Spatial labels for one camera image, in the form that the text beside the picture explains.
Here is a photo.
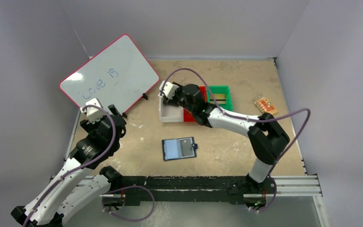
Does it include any black VIP card in holder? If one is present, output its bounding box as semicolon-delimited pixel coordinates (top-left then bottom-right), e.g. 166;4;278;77
180;138;195;157

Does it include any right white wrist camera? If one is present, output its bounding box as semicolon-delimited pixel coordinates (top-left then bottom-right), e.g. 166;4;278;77
158;81;179;99

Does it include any blue leather card holder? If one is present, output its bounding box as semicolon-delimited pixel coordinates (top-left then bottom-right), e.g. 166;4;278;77
162;137;198;161

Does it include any whiteboard with pink frame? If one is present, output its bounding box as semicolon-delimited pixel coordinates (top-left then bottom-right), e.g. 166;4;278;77
59;34;159;114

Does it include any orange card with pattern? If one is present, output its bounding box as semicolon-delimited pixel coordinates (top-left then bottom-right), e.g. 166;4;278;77
253;97;279;117

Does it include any white plastic bin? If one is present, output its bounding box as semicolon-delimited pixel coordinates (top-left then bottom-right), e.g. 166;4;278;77
158;94;183;123

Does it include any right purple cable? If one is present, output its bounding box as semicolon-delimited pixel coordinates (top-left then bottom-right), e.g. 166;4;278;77
163;68;311;214

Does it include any gold credit card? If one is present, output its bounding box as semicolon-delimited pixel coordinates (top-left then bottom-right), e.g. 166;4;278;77
209;94;226;105

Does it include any red plastic bin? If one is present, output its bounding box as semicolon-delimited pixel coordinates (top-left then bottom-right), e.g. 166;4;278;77
183;86;207;122

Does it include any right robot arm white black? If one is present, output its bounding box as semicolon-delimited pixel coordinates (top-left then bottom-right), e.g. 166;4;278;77
158;81;290;192

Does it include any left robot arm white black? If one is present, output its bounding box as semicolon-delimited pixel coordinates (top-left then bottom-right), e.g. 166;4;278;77
11;104;126;227

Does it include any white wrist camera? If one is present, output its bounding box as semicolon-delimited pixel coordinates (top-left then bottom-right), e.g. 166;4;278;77
158;81;179;99
79;98;104;124

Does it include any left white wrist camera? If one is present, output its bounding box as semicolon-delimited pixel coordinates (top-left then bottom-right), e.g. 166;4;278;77
79;98;104;124

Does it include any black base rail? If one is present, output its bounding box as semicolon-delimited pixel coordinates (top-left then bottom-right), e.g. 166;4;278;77
102;176;276;209

